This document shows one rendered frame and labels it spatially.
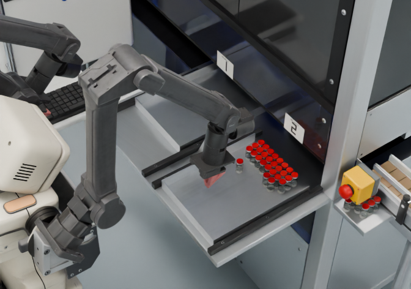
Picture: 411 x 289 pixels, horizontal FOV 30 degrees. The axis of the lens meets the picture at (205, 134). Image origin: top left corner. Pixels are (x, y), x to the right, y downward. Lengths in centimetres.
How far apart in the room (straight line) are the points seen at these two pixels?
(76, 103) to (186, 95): 99
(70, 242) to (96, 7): 112
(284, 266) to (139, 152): 70
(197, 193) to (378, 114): 56
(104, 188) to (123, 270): 148
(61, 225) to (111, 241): 150
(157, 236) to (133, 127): 91
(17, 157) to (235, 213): 73
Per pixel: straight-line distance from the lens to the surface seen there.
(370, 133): 215
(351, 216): 223
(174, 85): 161
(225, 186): 226
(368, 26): 182
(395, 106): 215
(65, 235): 174
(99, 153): 160
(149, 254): 319
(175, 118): 245
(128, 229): 327
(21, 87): 202
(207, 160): 191
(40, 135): 176
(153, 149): 236
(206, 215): 219
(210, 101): 173
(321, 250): 245
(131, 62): 149
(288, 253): 264
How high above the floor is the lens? 260
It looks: 46 degrees down
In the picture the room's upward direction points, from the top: 1 degrees clockwise
